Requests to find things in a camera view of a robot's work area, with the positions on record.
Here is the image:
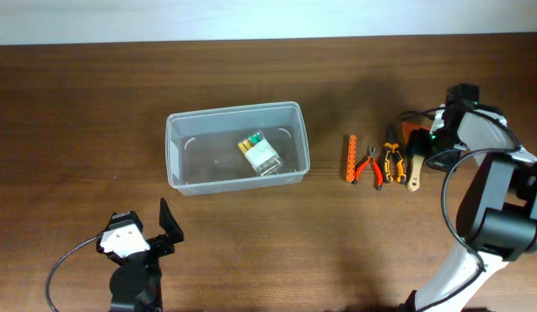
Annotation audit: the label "orange scraper with wooden handle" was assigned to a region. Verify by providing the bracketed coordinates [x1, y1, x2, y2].
[401, 121, 430, 192]

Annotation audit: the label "clear plastic storage container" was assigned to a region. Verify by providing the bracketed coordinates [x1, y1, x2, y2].
[165, 101, 310, 196]

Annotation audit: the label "clear box of coloured bits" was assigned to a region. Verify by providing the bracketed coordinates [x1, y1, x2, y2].
[237, 131, 284, 177]

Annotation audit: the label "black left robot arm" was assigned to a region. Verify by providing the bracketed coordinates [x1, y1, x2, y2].
[96, 198, 184, 311]

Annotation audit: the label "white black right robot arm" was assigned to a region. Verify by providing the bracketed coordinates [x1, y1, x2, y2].
[400, 103, 537, 311]

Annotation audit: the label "orange black long-nose pliers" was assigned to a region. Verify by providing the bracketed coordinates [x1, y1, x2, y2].
[382, 125, 407, 185]

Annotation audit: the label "orange perforated plastic bar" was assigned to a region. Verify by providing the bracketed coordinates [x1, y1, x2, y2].
[346, 135, 357, 183]

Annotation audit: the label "red handled side cutters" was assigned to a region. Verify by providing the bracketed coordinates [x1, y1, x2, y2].
[351, 146, 385, 192]

